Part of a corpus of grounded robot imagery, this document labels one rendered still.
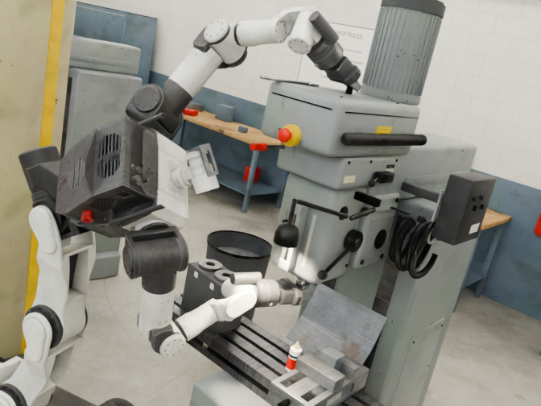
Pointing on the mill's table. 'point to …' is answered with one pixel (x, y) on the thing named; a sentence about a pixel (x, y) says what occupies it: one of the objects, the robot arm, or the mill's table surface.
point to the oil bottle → (293, 356)
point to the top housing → (336, 118)
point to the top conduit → (382, 139)
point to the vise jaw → (320, 372)
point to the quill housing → (320, 227)
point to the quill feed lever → (353, 241)
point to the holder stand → (207, 290)
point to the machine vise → (296, 381)
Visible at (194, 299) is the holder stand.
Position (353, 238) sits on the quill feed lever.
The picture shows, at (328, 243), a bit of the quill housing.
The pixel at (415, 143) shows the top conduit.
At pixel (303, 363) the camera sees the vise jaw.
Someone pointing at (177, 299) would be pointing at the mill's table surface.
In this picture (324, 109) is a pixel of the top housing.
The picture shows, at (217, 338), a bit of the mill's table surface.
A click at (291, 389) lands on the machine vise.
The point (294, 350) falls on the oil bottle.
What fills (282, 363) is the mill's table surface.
